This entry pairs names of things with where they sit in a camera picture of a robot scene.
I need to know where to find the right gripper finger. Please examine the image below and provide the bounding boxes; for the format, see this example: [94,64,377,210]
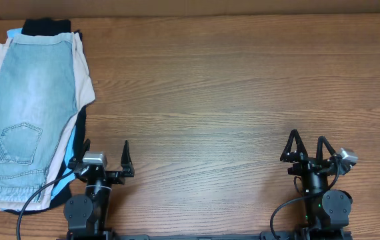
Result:
[316,136,336,161]
[280,129,308,163]

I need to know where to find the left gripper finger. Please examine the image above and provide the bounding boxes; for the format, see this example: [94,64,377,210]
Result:
[121,140,135,177]
[67,139,91,169]

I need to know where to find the light blue denim shorts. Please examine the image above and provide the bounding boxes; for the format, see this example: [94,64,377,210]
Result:
[0,32,78,203]

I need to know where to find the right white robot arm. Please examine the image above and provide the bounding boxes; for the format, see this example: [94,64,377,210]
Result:
[269,129,358,240]

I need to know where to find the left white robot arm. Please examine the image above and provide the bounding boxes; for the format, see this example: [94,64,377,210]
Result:
[63,140,135,240]

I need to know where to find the beige folded shorts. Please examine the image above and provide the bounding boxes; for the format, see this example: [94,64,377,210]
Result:
[0,32,96,211]

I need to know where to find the black folded garment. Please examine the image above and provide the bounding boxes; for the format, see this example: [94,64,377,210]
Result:
[0,18,87,215]

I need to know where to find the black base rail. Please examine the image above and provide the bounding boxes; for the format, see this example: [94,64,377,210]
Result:
[57,231,353,240]

